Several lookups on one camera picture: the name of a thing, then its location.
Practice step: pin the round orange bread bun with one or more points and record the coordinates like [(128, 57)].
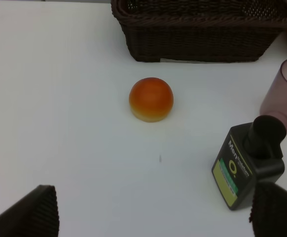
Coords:
[(151, 99)]

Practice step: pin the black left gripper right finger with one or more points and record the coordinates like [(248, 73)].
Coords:
[(269, 210)]

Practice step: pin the black pump bottle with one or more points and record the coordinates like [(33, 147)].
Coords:
[(250, 153)]

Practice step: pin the dark brown wicker basket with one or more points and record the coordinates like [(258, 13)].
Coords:
[(214, 31)]

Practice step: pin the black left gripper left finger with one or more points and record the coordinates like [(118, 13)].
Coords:
[(35, 215)]

